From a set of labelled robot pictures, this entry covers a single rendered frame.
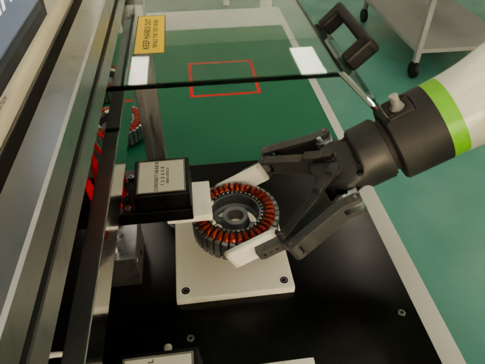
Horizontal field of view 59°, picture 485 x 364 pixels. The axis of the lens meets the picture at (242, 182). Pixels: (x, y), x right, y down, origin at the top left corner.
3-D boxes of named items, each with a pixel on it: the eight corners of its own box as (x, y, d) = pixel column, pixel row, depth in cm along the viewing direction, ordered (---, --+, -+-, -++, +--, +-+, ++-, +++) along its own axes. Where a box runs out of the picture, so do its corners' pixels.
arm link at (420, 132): (462, 177, 49) (426, 131, 56) (443, 103, 42) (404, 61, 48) (411, 200, 50) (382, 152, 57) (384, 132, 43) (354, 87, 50)
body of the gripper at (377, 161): (364, 102, 51) (295, 139, 53) (392, 145, 45) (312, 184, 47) (382, 144, 56) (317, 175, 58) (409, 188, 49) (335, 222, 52)
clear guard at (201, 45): (323, 27, 60) (329, -18, 56) (390, 124, 42) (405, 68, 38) (83, 40, 56) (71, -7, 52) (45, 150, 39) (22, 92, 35)
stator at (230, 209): (270, 195, 61) (271, 175, 59) (286, 257, 53) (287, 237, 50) (191, 203, 60) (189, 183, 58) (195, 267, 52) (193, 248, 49)
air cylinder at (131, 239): (144, 240, 61) (138, 213, 58) (142, 284, 56) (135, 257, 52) (108, 243, 61) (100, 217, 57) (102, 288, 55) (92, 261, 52)
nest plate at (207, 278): (273, 209, 66) (273, 204, 65) (294, 292, 55) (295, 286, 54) (175, 218, 65) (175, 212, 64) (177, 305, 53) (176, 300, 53)
